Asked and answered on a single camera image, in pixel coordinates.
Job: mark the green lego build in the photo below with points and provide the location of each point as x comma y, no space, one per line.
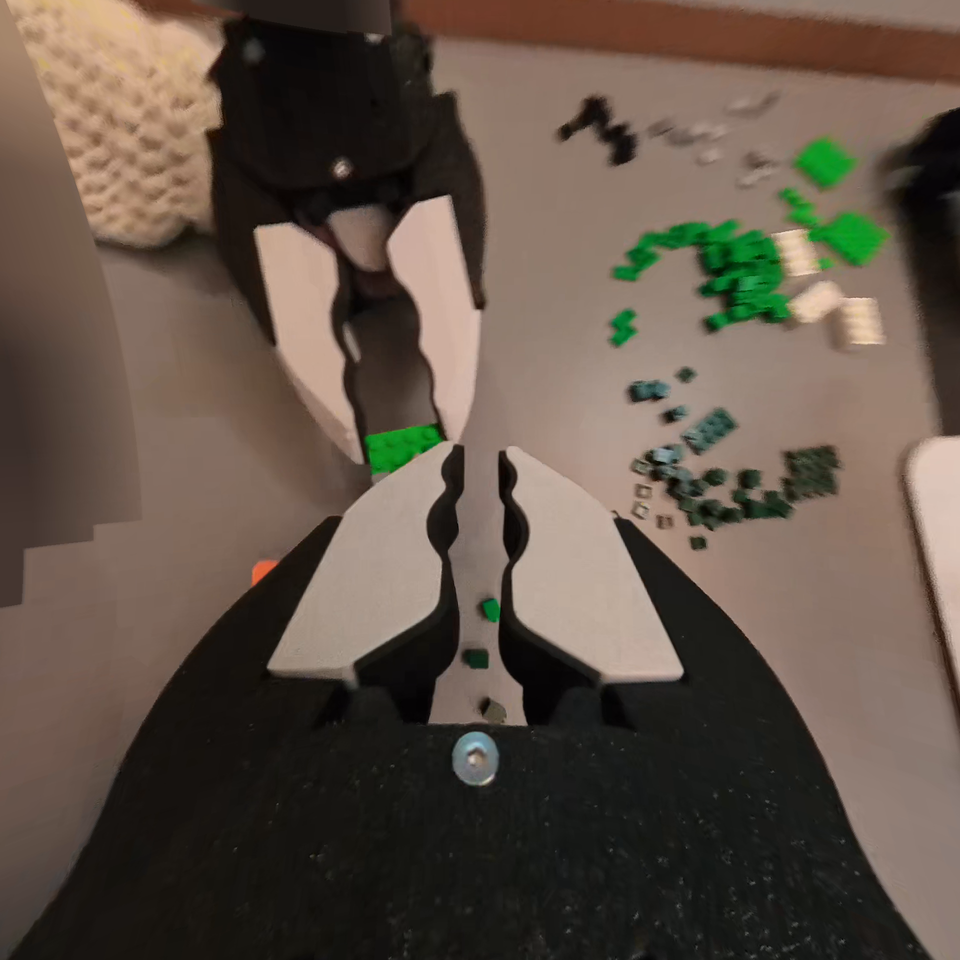
397,448

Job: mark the dark blurred object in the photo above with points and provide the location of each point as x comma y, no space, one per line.
926,247

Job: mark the cluster of black lego pieces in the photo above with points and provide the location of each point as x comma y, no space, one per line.
600,131

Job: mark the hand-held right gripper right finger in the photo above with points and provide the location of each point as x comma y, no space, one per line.
592,592

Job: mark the orange brick separator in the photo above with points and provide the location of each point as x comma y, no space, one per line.
264,571

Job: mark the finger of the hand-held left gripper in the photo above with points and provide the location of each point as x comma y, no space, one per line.
442,300
300,315

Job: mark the pile of dark green pieces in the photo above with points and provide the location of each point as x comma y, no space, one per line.
720,480

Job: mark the white lego brick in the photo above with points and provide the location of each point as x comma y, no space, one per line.
859,322
817,301
795,253

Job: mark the large green lego plate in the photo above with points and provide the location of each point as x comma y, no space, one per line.
851,238
825,163

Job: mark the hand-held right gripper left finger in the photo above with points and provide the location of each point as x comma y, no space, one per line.
375,585

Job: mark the cluster of grey lego pieces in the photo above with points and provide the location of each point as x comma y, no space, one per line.
712,135

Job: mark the pile of bright green pieces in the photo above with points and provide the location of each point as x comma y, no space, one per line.
735,270

